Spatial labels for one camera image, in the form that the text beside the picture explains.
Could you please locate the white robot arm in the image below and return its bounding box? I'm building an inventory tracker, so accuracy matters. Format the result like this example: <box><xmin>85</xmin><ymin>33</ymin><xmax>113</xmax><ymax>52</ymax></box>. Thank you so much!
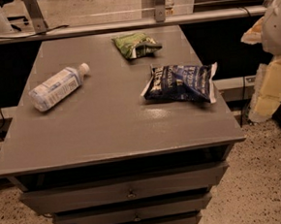
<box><xmin>240</xmin><ymin>0</ymin><xmax>281</xmax><ymax>55</ymax></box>

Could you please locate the blue chip bag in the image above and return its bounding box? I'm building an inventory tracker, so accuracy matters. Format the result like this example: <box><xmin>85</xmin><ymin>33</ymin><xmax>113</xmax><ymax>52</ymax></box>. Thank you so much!
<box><xmin>141</xmin><ymin>62</ymin><xmax>218</xmax><ymax>104</ymax></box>

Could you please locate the green chip bag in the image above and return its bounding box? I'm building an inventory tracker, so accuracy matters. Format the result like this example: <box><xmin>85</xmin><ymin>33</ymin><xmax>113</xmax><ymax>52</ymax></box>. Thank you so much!
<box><xmin>111</xmin><ymin>32</ymin><xmax>163</xmax><ymax>60</ymax></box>

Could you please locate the grey drawer cabinet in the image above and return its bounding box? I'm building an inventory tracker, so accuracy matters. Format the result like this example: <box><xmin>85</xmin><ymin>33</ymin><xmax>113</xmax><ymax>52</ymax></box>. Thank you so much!
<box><xmin>0</xmin><ymin>26</ymin><xmax>243</xmax><ymax>219</ymax></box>

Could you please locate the top grey drawer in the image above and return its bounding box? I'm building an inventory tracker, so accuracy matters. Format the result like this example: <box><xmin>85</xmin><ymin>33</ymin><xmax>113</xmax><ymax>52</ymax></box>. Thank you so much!
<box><xmin>20</xmin><ymin>162</ymin><xmax>229</xmax><ymax>214</ymax></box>

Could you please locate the clear plastic water bottle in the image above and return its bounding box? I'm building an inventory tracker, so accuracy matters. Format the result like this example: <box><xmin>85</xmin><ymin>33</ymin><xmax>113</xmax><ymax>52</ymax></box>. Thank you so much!
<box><xmin>28</xmin><ymin>63</ymin><xmax>90</xmax><ymax>112</ymax></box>

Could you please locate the middle grey drawer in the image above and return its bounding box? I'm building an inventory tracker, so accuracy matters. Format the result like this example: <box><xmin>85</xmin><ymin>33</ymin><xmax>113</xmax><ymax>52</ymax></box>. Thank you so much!
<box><xmin>53</xmin><ymin>192</ymin><xmax>211</xmax><ymax>224</ymax></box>

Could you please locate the yellow foam block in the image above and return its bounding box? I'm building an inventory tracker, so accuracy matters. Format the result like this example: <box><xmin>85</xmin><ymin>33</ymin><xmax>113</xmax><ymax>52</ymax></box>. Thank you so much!
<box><xmin>248</xmin><ymin>55</ymin><xmax>281</xmax><ymax>122</ymax></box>

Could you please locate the grey metal railing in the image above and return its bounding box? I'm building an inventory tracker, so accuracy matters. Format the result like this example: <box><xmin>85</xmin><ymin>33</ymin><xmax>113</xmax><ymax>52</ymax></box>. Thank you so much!
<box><xmin>0</xmin><ymin>5</ymin><xmax>266</xmax><ymax>45</ymax></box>

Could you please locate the black cable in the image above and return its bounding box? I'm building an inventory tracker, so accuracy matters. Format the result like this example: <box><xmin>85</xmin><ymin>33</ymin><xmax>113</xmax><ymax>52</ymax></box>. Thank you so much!
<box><xmin>0</xmin><ymin>23</ymin><xmax>71</xmax><ymax>42</ymax></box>

